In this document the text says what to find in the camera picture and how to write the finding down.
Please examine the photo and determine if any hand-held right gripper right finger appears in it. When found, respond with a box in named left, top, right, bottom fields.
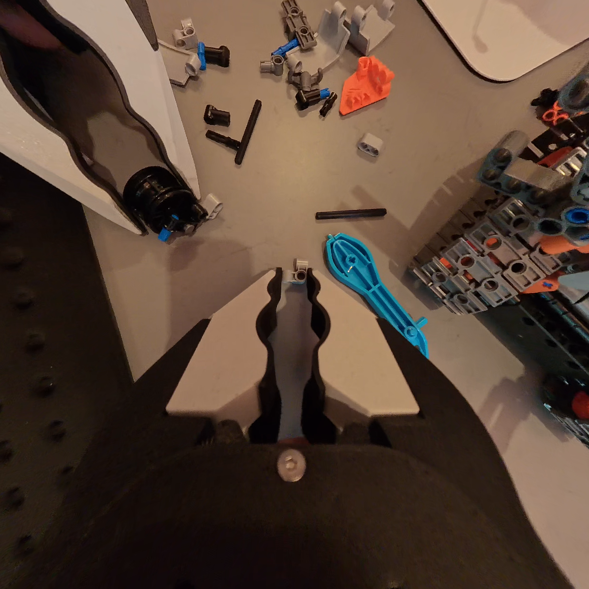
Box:
left=304, top=267, right=420, bottom=445

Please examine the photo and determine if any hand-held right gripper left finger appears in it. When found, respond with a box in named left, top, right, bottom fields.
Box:
left=166, top=267, right=282, bottom=445

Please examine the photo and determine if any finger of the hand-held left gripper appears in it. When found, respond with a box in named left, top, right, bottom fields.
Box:
left=34, top=0, right=200, bottom=205
left=0, top=51, right=149, bottom=236

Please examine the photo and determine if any black elbow with blue pin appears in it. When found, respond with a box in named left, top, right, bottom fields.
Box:
left=294, top=87, right=330, bottom=111
left=197, top=42, right=230, bottom=71

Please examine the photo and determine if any light grey pin connector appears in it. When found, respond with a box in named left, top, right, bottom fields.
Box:
left=282, top=258, right=310, bottom=284

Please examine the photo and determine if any black wheel hub assembly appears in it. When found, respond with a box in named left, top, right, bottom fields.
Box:
left=122, top=166, right=225, bottom=243

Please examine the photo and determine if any small grey curved panel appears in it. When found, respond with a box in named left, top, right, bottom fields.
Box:
left=158, top=40, right=204, bottom=87

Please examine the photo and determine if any light grey perpendicular connector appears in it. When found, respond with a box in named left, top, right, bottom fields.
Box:
left=172, top=18, right=198, bottom=50

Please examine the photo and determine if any blue brick separator tool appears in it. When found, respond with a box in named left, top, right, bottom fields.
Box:
left=325, top=233, right=430, bottom=360

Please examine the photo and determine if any short black axle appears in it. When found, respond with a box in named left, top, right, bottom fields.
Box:
left=234, top=100, right=262, bottom=165

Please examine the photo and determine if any long black axle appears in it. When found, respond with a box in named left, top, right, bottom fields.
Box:
left=316, top=209, right=387, bottom=221

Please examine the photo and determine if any dark grey flat connector plate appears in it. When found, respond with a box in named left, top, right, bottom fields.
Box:
left=282, top=0, right=319, bottom=48

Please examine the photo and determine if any dark grey claw joint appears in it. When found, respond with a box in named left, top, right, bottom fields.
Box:
left=287, top=57, right=324, bottom=90

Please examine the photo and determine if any tracked toy vehicle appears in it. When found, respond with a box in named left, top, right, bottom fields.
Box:
left=410, top=60, right=589, bottom=449

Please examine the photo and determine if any large grey curved panel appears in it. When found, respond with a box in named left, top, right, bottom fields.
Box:
left=285, top=1, right=352, bottom=75
left=345, top=0, right=395, bottom=55

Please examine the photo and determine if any light grey two-hole beam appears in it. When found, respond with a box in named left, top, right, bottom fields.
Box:
left=357, top=133, right=386, bottom=160

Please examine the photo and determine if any orange wedge panel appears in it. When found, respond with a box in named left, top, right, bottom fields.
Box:
left=340, top=56, right=395, bottom=116

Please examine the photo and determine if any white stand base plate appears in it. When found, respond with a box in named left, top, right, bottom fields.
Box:
left=416, top=0, right=589, bottom=83

